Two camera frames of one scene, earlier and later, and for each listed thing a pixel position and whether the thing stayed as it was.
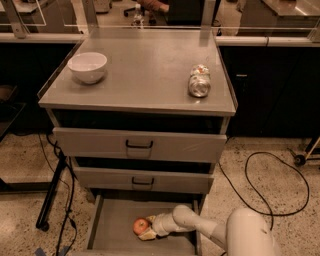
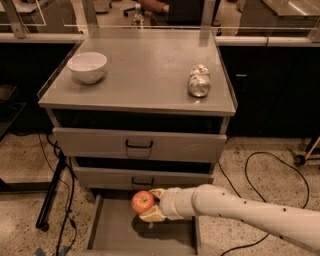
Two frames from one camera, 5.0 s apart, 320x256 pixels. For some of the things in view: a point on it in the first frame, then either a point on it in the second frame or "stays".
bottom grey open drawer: (113, 216) stays
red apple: (140, 224) → (142, 201)
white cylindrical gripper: (161, 224) → (169, 203)
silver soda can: (200, 80) stays
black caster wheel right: (300, 160) stays
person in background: (150, 6) stays
